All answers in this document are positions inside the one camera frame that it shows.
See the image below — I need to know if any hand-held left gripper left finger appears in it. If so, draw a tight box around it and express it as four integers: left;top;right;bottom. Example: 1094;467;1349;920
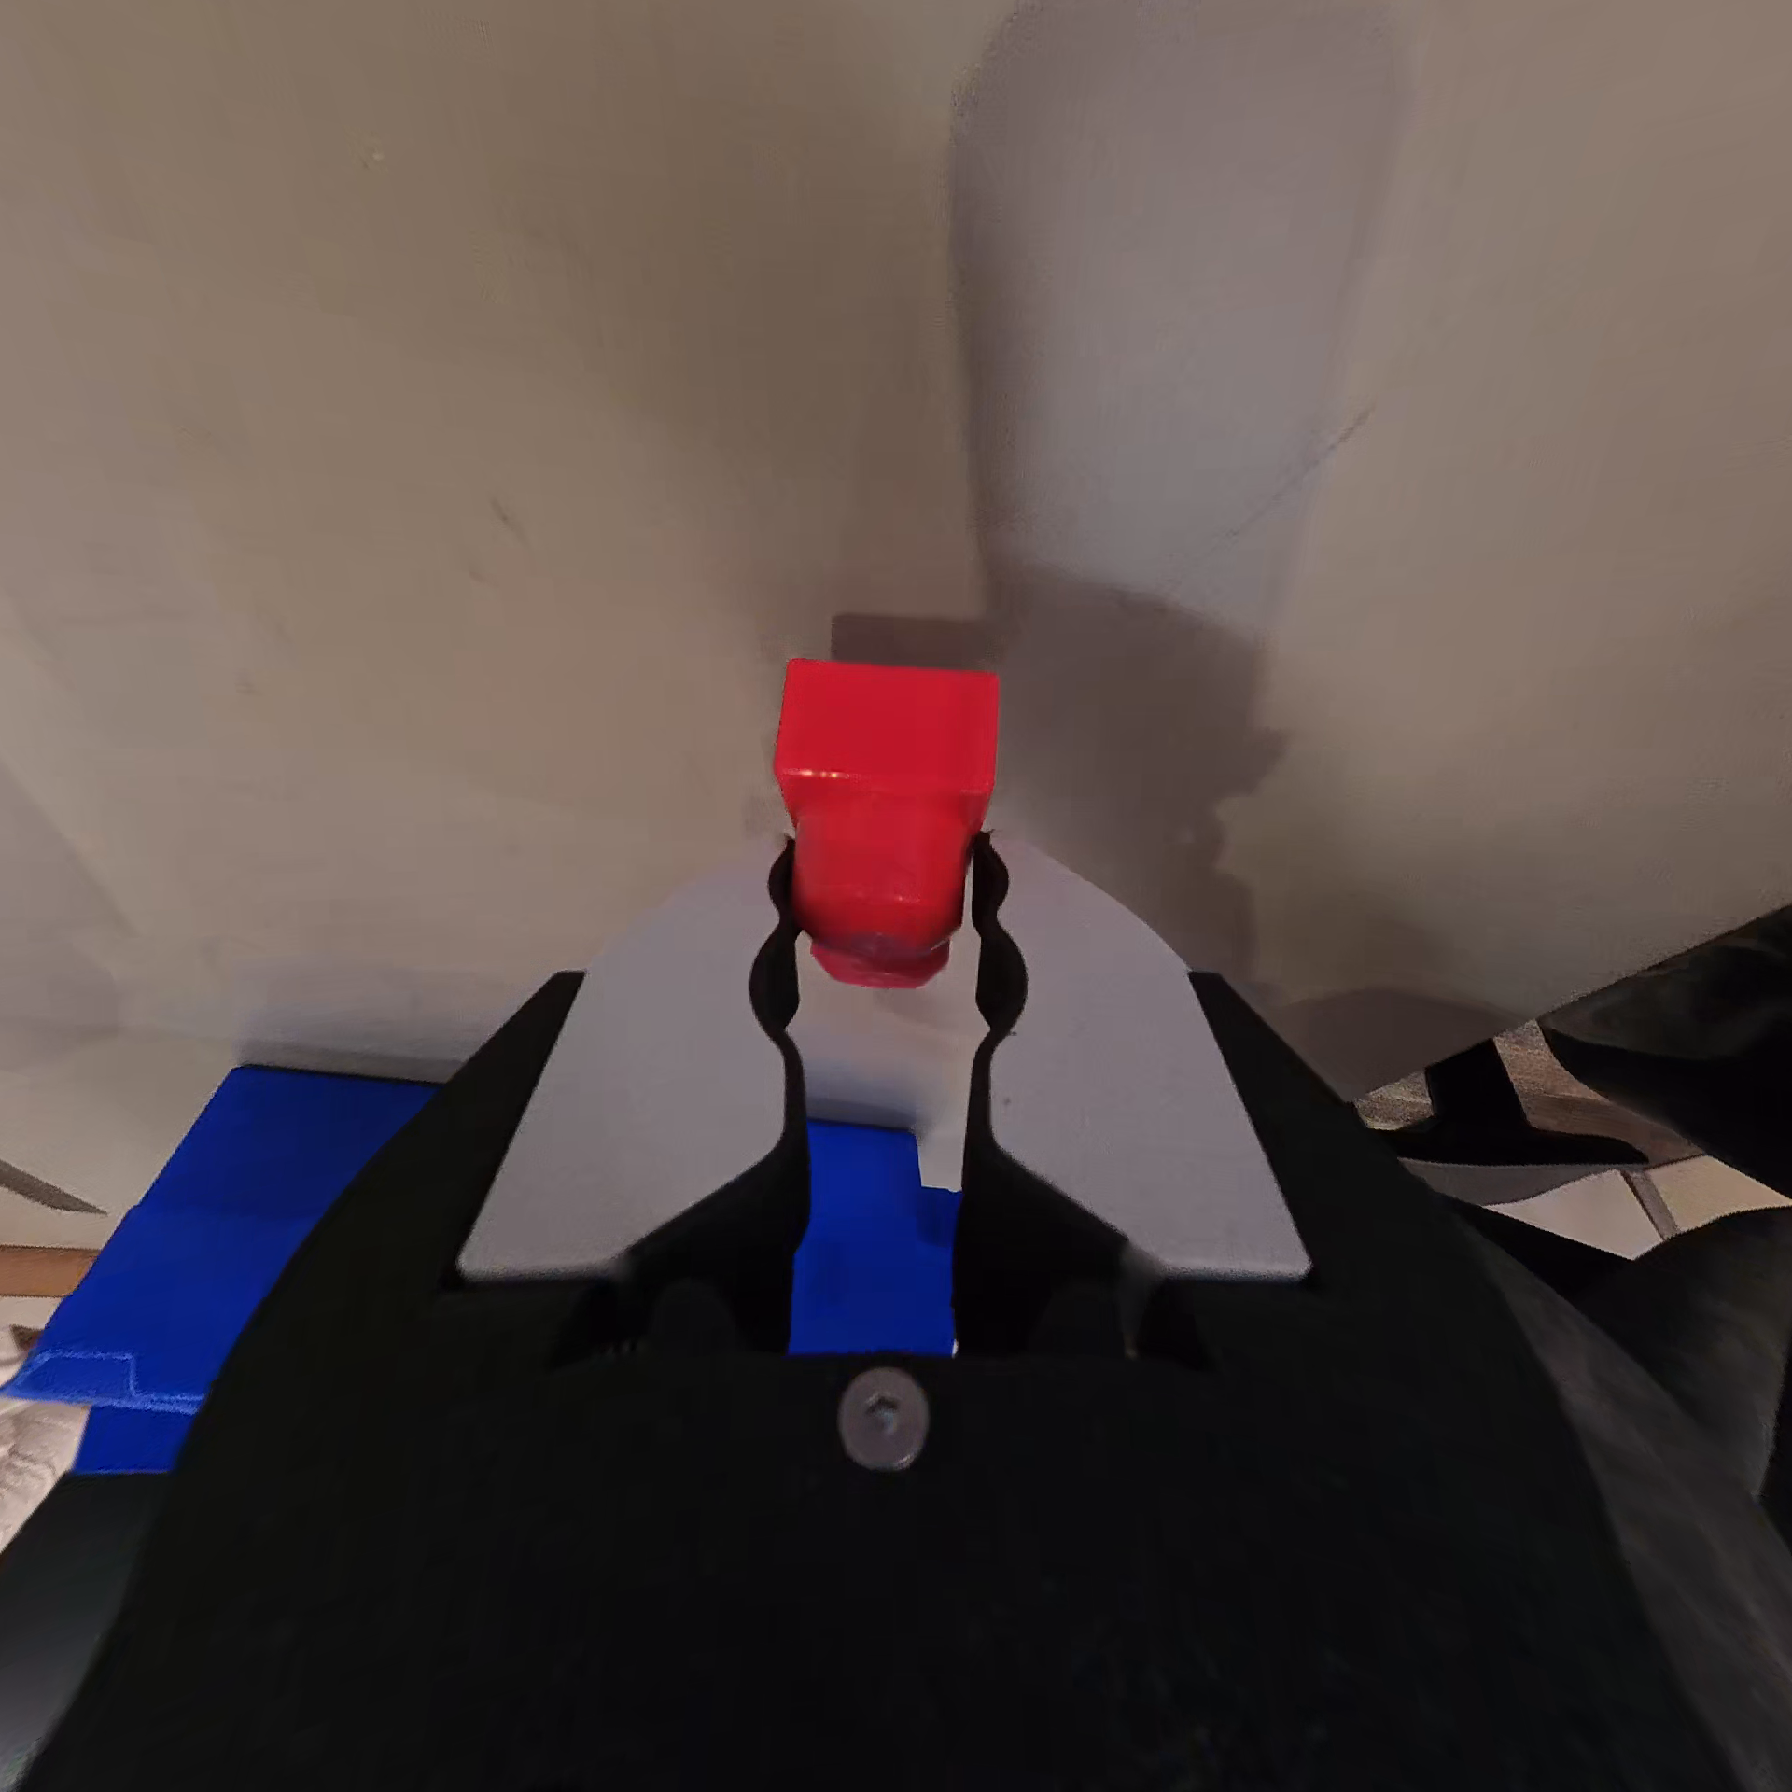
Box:
454;831;815;1352

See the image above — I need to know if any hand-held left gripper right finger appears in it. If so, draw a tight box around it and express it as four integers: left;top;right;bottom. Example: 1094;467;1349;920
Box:
957;831;1317;1352

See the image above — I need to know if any red two-stud toy block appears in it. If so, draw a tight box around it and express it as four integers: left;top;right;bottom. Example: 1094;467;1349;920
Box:
772;656;1003;988

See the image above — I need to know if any blue divided plastic bin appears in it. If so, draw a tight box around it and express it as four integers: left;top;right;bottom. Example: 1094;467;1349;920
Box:
0;1065;968;1479

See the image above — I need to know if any grey desk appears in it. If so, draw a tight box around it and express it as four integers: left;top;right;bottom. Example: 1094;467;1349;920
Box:
0;0;1792;1262

